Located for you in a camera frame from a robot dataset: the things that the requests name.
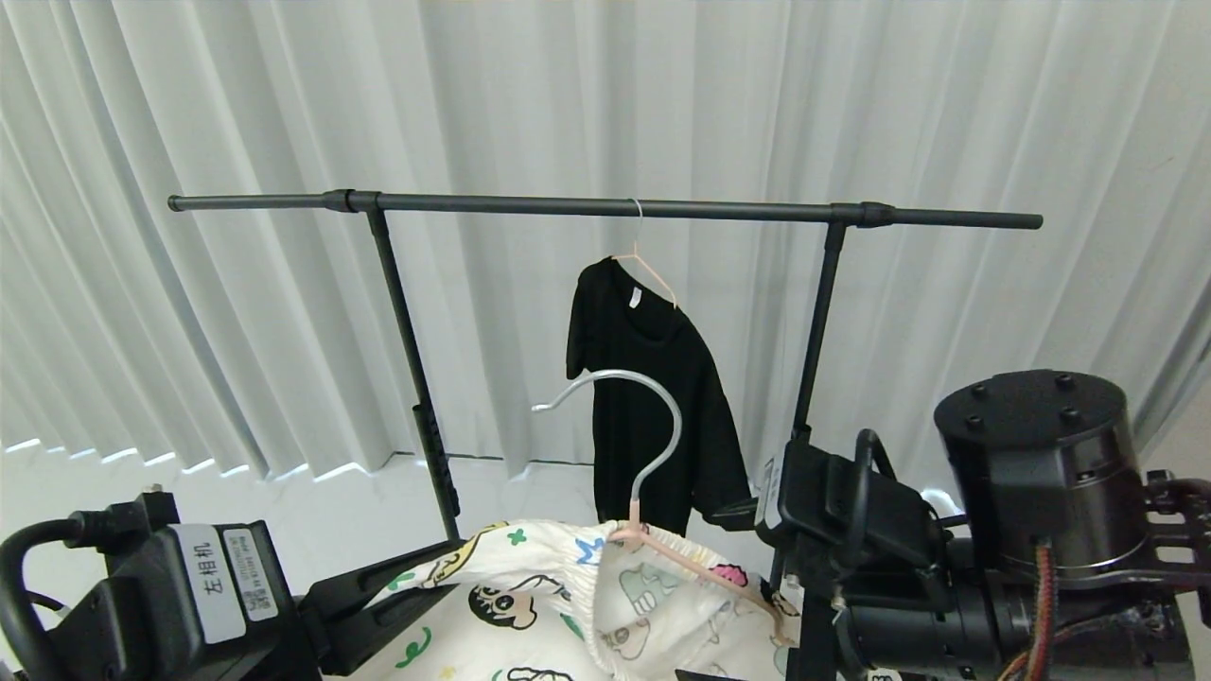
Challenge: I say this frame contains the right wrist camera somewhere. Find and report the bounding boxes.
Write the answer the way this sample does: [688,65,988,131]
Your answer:
[710,440,938,573]

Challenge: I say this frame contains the black t-shirt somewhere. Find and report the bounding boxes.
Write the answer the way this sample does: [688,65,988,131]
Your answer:
[566,257,758,538]

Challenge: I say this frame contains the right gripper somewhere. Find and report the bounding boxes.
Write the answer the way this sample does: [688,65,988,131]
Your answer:
[799,566,1034,681]

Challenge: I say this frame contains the cream printed shorts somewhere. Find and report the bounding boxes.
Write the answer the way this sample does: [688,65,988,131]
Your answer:
[364,518,807,681]

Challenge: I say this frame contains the black clothes rack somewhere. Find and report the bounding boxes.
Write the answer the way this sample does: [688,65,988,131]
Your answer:
[168,189,1044,545]

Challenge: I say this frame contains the white curtain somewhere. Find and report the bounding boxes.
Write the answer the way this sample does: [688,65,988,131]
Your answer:
[0,0,1211,483]

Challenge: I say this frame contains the pink clothes hanger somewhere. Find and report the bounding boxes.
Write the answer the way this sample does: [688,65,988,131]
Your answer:
[532,369,791,649]
[610,199,680,310]

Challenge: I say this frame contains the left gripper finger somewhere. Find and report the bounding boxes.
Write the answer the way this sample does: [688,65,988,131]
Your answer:
[317,586,451,676]
[301,539,465,622]

